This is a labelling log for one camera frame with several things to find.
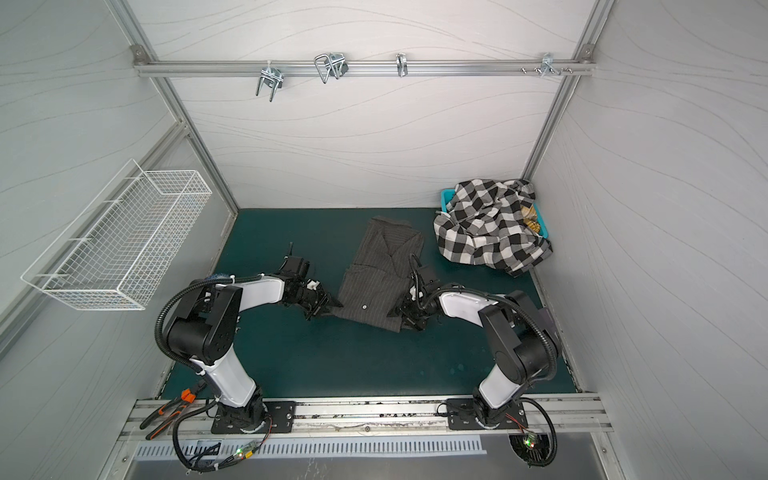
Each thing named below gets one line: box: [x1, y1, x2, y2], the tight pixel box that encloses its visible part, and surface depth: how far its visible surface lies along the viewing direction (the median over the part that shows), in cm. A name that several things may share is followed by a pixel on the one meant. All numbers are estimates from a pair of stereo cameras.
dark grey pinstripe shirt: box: [333, 216, 425, 333], surface depth 98 cm
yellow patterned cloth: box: [521, 205, 541, 233], surface depth 106 cm
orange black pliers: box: [140, 381, 207, 440], surface depth 76 cm
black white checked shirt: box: [433, 179, 553, 277], surface depth 103 cm
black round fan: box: [509, 432, 550, 464], surface depth 73 cm
